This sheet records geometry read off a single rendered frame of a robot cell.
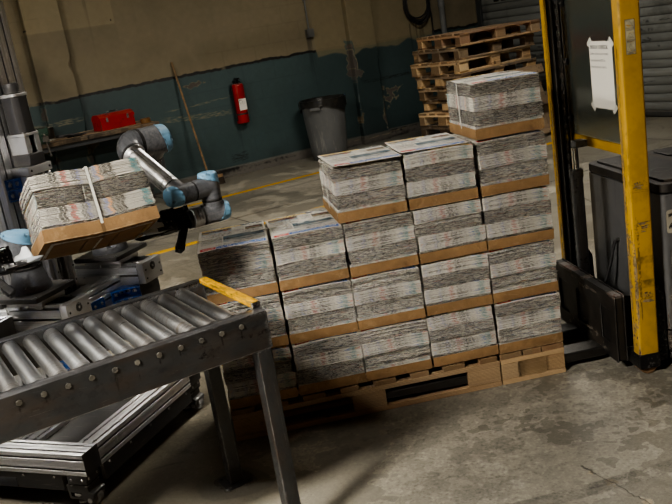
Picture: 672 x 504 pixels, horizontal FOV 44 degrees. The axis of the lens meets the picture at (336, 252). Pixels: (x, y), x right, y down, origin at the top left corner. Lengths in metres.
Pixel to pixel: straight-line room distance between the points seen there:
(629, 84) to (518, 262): 0.82
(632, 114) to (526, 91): 0.41
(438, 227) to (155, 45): 7.11
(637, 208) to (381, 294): 1.07
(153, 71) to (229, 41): 1.04
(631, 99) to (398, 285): 1.15
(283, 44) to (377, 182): 7.58
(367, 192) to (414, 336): 0.65
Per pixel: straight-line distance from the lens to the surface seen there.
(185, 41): 10.26
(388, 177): 3.31
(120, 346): 2.50
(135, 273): 3.57
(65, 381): 2.37
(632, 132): 3.42
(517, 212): 3.49
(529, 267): 3.56
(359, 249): 3.34
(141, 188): 2.86
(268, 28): 10.71
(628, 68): 3.38
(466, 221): 3.43
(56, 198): 2.79
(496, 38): 9.81
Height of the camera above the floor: 1.59
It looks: 15 degrees down
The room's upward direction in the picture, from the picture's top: 9 degrees counter-clockwise
